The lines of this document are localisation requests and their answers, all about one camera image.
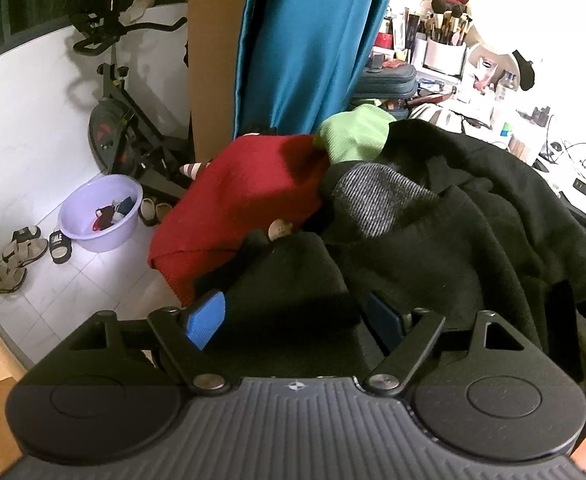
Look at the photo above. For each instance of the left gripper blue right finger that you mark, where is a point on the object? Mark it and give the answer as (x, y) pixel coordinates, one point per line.
(384, 324)

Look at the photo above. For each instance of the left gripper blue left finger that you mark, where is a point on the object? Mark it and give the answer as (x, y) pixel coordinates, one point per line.
(205, 318)

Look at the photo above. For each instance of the black garment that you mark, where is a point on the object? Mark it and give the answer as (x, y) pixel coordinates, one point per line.
(438, 221)

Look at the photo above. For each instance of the dark blue zipper case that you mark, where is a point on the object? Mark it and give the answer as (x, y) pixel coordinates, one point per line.
(398, 85)

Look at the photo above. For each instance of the lavender plastic basin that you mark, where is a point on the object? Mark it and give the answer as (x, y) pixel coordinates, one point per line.
(102, 214)

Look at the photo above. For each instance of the red knit sweater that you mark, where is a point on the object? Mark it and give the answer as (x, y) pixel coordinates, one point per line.
(253, 182)

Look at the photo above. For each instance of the black slide slipper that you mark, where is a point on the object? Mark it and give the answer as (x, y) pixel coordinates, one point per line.
(60, 247)

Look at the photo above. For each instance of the green knit garment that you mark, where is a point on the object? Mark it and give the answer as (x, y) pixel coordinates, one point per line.
(356, 135)

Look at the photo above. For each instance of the black exercise bike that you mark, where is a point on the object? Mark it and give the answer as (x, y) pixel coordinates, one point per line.
(122, 138)

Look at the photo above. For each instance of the brown sandal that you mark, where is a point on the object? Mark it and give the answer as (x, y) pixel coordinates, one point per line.
(15, 258)

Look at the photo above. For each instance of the white brush holder box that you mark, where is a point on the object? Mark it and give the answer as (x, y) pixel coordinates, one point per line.
(444, 58)

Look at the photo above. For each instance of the teal blue curtain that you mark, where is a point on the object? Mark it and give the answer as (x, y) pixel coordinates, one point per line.
(298, 61)

